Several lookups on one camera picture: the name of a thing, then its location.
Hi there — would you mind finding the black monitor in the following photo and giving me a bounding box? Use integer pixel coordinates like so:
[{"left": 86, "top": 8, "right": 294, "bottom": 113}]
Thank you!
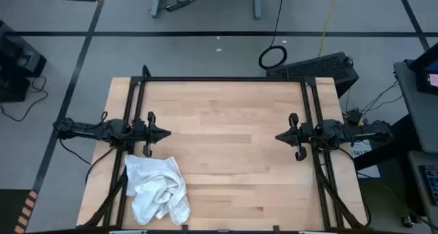
[{"left": 409, "top": 42, "right": 438, "bottom": 95}]

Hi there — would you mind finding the black computer tower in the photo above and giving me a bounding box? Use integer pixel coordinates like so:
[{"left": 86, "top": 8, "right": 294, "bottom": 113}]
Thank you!
[{"left": 266, "top": 51, "right": 360, "bottom": 98}]

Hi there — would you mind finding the grey desk leg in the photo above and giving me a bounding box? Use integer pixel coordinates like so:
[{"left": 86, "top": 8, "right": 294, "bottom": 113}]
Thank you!
[
  {"left": 149, "top": 0, "right": 168, "bottom": 18},
  {"left": 252, "top": 0, "right": 266, "bottom": 20}
]

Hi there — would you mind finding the black keyboard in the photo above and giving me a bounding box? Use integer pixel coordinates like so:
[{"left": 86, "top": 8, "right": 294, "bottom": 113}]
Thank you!
[{"left": 419, "top": 164, "right": 438, "bottom": 207}]

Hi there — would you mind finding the yellow cable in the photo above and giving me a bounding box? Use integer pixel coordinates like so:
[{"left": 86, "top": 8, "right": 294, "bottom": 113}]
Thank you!
[{"left": 318, "top": 0, "right": 343, "bottom": 57}]

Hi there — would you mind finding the thin black floor cable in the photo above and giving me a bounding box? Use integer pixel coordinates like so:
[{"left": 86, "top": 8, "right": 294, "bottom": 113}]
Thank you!
[{"left": 0, "top": 75, "right": 49, "bottom": 122}]

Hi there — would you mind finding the white paper sheet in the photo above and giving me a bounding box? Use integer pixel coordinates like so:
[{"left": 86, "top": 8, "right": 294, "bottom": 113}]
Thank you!
[{"left": 348, "top": 140, "right": 381, "bottom": 179}]

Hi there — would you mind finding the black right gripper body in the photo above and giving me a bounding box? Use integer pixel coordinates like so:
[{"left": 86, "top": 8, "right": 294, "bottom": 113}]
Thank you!
[{"left": 289, "top": 112, "right": 315, "bottom": 162}]

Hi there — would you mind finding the black power strip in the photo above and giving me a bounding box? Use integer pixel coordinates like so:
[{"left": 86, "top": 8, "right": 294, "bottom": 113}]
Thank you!
[{"left": 165, "top": 0, "right": 192, "bottom": 12}]

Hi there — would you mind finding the black metal table frame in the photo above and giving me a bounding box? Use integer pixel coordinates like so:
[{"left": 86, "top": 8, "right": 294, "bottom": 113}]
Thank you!
[{"left": 81, "top": 64, "right": 372, "bottom": 232}]

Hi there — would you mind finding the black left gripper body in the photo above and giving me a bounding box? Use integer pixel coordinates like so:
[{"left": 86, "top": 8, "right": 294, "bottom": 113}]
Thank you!
[{"left": 131, "top": 111, "right": 157, "bottom": 159}]

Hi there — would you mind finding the black equipment stack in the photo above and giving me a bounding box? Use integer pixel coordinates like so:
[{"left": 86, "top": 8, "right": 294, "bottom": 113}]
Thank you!
[{"left": 0, "top": 20, "right": 48, "bottom": 103}]

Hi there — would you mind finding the long black cable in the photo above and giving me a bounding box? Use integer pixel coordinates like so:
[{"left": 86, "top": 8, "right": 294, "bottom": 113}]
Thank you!
[{"left": 258, "top": 0, "right": 287, "bottom": 70}]

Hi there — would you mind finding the black power adapter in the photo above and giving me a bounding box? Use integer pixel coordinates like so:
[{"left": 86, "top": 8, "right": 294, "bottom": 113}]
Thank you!
[{"left": 347, "top": 107, "right": 364, "bottom": 125}]

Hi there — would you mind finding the black desk leg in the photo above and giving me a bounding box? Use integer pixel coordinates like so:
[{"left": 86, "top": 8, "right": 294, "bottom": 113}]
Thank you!
[{"left": 352, "top": 114, "right": 417, "bottom": 172}]

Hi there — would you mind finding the white checked towel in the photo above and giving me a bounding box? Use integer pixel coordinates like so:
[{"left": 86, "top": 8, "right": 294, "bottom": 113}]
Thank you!
[{"left": 124, "top": 154, "right": 192, "bottom": 226}]

